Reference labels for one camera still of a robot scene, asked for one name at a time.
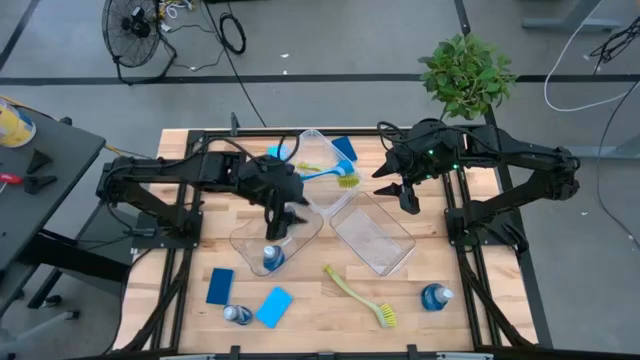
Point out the clear plastic bin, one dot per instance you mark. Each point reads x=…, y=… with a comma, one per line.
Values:
x=372, y=235
x=250, y=250
x=320, y=197

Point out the blue cellulose sponge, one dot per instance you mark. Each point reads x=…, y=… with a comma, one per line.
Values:
x=274, y=307
x=345, y=148
x=276, y=151
x=220, y=286

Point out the green potted plant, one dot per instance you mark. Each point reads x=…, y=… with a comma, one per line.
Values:
x=465, y=75

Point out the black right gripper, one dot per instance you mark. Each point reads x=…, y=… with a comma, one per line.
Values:
x=422, y=150

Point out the black aluminium table frame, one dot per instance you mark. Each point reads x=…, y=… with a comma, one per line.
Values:
x=320, y=132

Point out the dark grey side table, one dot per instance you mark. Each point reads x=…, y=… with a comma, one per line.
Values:
x=50, y=210

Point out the black camera post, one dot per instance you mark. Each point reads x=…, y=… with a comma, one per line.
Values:
x=234, y=125

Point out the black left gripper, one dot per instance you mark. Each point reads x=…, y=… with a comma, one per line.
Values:
x=272, y=180

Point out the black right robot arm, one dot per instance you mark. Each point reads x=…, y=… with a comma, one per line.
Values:
x=525, y=150

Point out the grey rolling stand base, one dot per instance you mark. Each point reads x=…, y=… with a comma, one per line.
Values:
x=45, y=322

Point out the black triangular stand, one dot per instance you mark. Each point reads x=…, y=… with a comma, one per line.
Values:
x=39, y=162
x=37, y=184

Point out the green dish brush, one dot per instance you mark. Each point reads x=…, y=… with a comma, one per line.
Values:
x=357, y=295
x=350, y=181

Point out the blue Dawn dish soap bottle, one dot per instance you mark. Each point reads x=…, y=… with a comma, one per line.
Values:
x=240, y=315
x=434, y=298
x=274, y=259

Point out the black floor fan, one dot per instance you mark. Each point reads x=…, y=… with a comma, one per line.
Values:
x=131, y=30

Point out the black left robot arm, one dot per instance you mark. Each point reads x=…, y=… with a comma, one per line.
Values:
x=165, y=172

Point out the yellow and white roll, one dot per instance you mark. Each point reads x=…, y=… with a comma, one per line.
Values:
x=15, y=127

